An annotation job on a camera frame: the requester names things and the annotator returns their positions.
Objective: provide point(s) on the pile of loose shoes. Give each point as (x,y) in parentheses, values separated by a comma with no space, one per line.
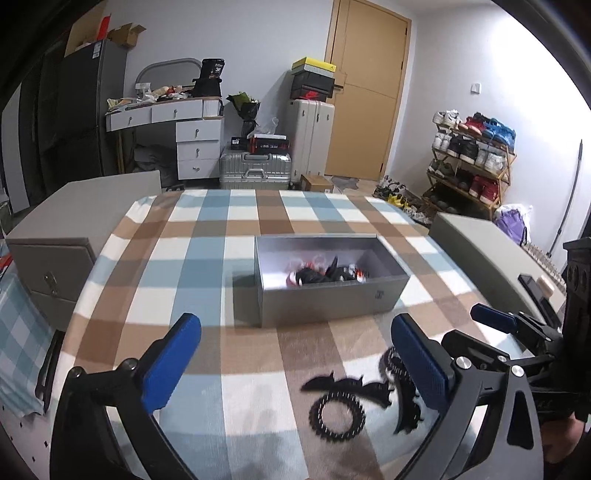
(401,198)

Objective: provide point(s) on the white upright suitcase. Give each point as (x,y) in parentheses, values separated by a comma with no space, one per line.
(309,134)

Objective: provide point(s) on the small black box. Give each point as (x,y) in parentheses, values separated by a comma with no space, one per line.
(238,143)

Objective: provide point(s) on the wooden door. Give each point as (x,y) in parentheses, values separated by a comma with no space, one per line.
(364,87)

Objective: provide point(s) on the grey bundled cloth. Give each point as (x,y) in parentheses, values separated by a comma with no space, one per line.
(147,159)

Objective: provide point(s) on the pile of desk clutter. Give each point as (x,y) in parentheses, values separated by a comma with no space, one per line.
(147,94)

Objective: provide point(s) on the grey pole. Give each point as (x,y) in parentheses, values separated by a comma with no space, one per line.
(571,194)

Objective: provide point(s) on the checked brown blue tablecloth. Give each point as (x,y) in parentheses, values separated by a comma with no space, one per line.
(207,277)

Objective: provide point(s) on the dark wardrobe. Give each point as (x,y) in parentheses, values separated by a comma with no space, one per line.
(27,115)

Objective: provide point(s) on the grey arched mirror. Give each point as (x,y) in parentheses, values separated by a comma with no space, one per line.
(168,74)

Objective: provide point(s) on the white perforated board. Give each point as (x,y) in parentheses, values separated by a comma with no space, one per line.
(18,443)

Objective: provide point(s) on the large black claw clip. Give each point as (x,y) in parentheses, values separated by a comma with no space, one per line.
(312,275)

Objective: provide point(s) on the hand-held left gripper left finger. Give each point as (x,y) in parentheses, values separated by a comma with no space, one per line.
(171,364)

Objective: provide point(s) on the purple bag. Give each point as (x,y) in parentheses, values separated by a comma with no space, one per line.
(512,226)

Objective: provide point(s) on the black bat hair clip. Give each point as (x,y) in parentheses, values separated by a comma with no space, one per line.
(332,383)
(408,410)

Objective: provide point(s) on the yellow shoe box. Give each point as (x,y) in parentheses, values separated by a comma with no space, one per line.
(314,66)

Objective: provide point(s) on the dark grey refrigerator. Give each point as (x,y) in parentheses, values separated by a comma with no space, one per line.
(87,106)

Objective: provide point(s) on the grey drawer cabinet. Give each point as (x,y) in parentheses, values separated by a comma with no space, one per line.
(60,244)
(489,249)

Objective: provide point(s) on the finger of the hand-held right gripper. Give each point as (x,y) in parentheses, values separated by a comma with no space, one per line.
(489,350)
(491,316)

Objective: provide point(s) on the black bag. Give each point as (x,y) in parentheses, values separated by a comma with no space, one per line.
(210,76)

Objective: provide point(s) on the black sandals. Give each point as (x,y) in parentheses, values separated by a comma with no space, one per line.
(175,187)

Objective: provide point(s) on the black shoe box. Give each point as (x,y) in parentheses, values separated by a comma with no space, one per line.
(313,87)

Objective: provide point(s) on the black red flat box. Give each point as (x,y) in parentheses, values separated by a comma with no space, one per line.
(270,144)

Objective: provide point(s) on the brown cardboard box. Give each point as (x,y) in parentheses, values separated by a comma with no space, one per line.
(316,182)

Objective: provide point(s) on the black flat device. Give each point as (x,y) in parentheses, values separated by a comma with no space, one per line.
(530,284)

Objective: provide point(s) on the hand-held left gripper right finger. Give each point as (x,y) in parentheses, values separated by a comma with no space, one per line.
(420,364)

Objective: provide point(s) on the red paper bag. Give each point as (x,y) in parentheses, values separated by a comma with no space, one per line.
(105,28)

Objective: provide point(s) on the blue checked cloth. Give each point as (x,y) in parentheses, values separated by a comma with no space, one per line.
(18,332)

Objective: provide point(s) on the open cardboard box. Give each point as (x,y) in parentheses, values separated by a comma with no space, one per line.
(127,34)

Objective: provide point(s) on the silver ribbed suitcase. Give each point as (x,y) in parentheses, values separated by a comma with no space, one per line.
(254,168)

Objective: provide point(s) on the silver rectangular box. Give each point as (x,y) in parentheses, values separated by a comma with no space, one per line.
(323,304)

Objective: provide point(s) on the grey door mat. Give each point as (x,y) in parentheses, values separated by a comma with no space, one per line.
(346,182)

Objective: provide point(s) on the row of shelved sneakers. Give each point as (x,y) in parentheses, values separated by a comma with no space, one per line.
(466,152)

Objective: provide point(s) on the wooden shoe rack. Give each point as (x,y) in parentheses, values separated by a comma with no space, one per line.
(510,170)

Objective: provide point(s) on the dark wrapped flower bouquet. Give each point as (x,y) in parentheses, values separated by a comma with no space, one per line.
(244,110)

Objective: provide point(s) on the flat cardboard sheet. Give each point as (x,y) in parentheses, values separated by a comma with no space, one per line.
(85,27)

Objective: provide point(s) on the red round hair clip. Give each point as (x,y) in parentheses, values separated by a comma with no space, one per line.
(292,278)

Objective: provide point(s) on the white vanity desk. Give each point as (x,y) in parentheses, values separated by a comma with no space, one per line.
(198,134)

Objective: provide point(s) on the wicker basket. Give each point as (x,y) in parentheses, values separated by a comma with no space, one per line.
(542,261)

